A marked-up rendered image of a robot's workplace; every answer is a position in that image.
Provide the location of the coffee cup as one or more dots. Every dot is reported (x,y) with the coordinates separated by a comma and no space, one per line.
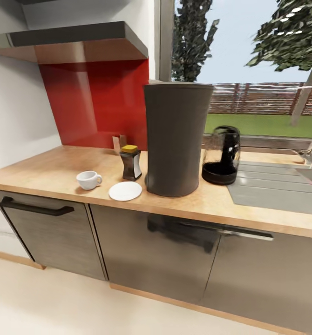
(88,179)

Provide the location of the water glass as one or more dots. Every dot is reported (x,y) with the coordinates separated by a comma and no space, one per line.
(119,142)

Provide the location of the countertop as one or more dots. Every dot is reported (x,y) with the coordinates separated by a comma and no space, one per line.
(52,174)

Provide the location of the bottle of coffee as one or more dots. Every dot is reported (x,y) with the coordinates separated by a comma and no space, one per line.
(130,156)

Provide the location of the electric kettle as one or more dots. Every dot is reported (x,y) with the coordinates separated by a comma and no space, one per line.
(222,156)

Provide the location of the saucer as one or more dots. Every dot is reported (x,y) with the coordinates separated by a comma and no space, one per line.
(125,191)

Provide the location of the cabinet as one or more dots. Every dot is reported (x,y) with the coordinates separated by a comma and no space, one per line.
(257,274)

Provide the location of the dishwasher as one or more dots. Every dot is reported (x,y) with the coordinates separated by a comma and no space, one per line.
(57,232)

